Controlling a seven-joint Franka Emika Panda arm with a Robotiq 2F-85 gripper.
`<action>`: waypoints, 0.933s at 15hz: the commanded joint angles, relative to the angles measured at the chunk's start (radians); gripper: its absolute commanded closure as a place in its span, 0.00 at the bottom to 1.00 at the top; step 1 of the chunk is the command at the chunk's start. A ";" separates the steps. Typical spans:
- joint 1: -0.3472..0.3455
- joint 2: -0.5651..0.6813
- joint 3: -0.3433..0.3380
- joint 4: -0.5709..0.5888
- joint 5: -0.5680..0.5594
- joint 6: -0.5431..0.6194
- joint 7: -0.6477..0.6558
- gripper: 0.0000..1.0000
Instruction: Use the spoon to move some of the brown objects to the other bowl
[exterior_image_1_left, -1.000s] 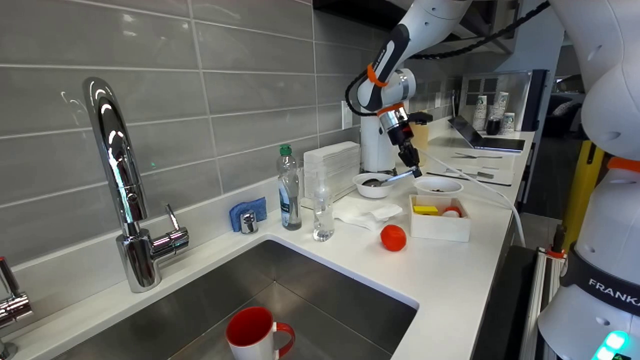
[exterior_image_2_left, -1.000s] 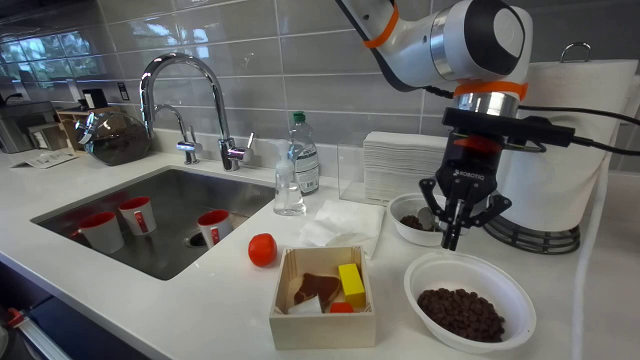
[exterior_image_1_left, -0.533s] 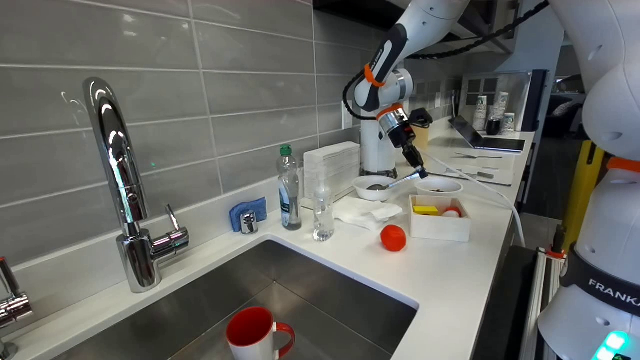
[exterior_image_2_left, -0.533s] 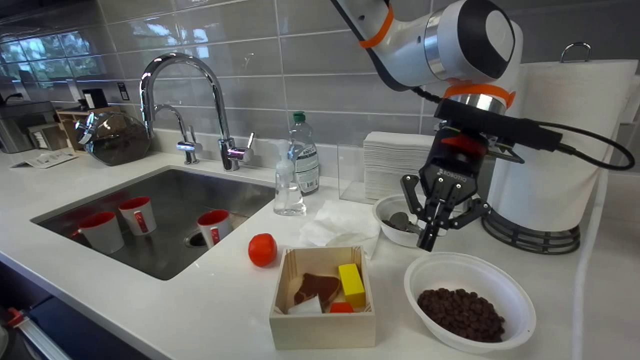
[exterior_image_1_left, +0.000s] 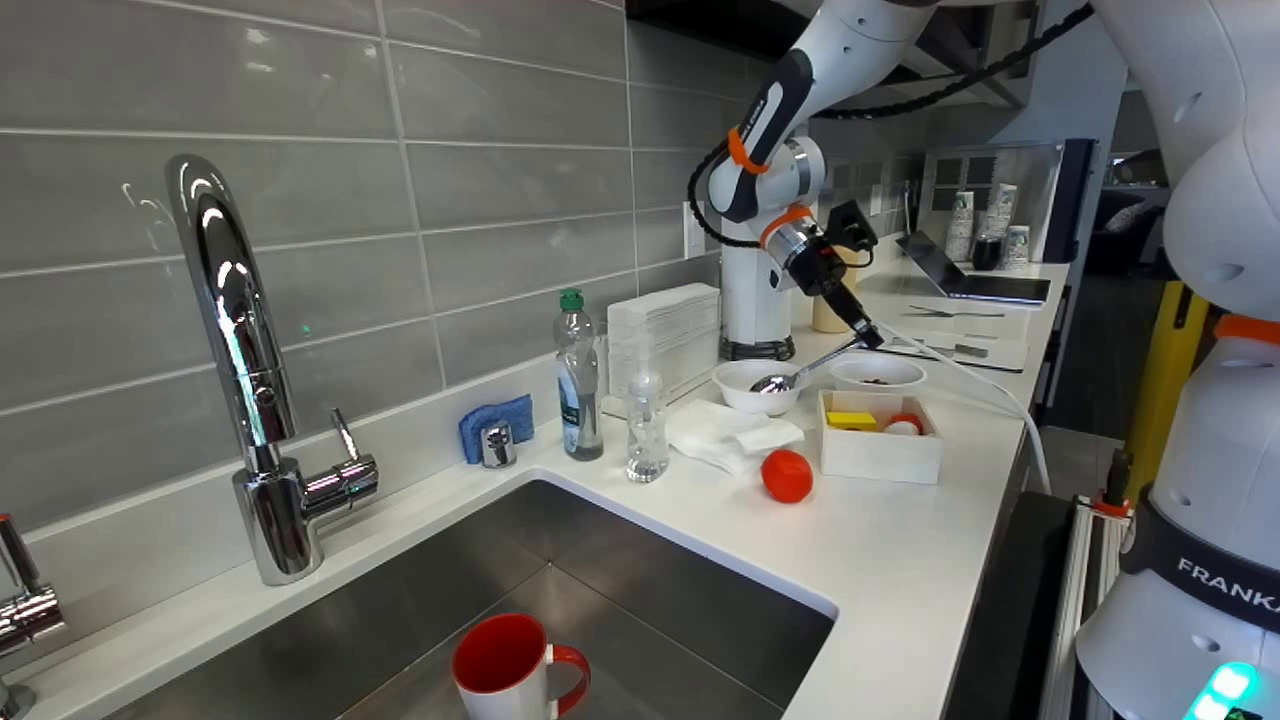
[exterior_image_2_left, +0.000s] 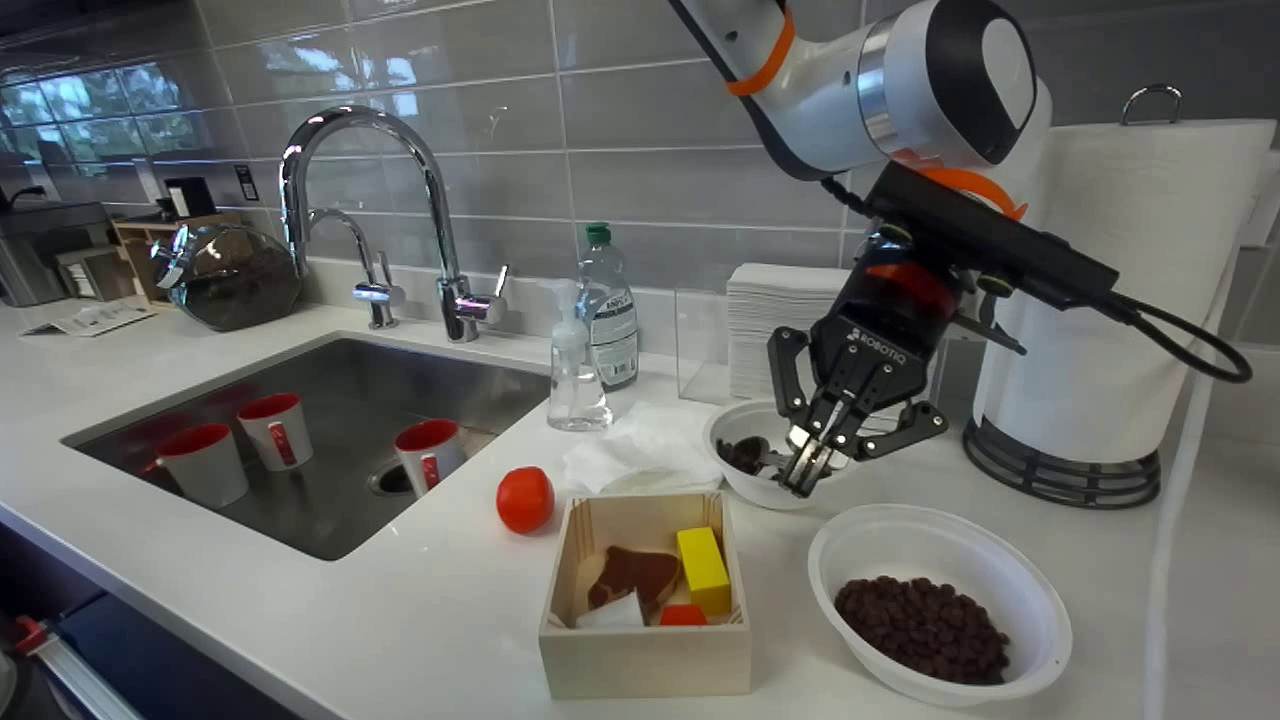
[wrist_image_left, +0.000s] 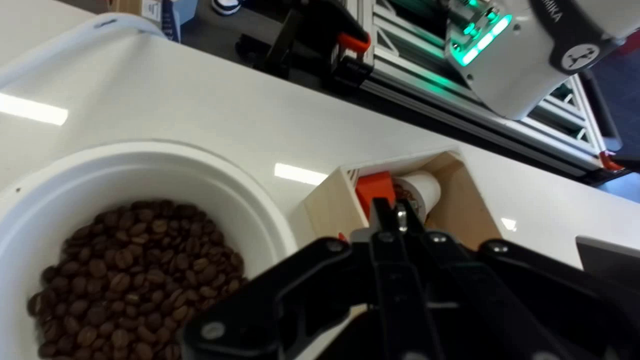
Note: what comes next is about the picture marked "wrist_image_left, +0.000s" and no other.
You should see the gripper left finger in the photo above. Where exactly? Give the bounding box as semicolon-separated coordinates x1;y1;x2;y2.
179;198;442;360

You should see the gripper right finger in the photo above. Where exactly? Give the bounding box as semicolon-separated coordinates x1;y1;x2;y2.
399;199;640;360

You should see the white bowl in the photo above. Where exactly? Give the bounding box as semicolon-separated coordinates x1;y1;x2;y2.
0;141;300;360

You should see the light wooden box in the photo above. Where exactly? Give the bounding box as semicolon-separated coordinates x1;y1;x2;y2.
302;149;504;252

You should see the white paper cup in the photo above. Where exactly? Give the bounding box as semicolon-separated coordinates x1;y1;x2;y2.
392;170;442;224

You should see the heap of brown coffee beans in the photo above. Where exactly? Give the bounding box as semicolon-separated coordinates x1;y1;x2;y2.
27;199;247;360

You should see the orange plastic piece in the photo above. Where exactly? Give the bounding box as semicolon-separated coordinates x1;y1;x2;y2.
354;171;397;221

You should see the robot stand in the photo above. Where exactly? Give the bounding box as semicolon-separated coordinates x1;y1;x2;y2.
345;0;627;182

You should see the blue box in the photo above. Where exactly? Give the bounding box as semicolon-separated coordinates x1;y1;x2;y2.
160;0;199;44

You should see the cardboard box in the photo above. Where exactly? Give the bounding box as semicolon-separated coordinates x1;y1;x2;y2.
107;0;166;22

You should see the black clamp with orange handle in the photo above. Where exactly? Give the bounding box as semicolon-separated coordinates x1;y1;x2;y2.
264;0;374;90
597;149;640;175

